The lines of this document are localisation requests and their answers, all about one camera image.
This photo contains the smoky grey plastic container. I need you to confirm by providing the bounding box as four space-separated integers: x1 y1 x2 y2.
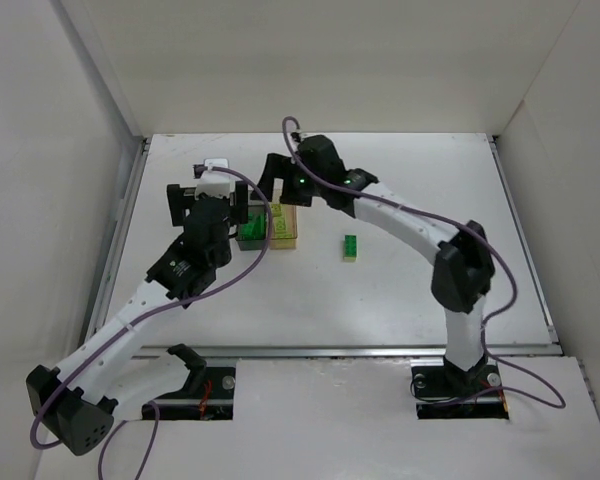
235 189 268 251

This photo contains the amber plastic container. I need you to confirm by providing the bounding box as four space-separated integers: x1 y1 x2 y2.
270 189 298 250

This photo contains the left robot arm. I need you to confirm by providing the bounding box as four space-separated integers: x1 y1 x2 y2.
25 174 258 456

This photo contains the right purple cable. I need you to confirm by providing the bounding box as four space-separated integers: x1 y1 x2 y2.
282 116 567 410

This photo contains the dark green 2x4 lego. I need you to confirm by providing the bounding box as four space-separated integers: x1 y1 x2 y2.
238 213 267 241

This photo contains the light green 2x2 lego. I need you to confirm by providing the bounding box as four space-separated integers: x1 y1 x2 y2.
273 217 292 239

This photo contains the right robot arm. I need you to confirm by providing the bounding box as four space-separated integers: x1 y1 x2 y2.
258 135 495 374

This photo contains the dark green 2x4 lego plate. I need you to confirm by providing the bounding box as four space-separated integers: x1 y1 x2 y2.
343 234 358 258

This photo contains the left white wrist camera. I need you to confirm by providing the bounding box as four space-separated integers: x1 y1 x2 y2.
193 158 233 199

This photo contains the aluminium rail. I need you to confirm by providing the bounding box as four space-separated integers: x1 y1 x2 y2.
129 345 564 361

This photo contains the light green sloped lego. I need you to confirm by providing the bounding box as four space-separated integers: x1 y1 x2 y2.
271 203 285 217

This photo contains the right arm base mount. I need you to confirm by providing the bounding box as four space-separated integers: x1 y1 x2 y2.
410 364 509 420

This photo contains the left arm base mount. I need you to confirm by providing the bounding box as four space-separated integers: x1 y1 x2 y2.
154 344 237 421

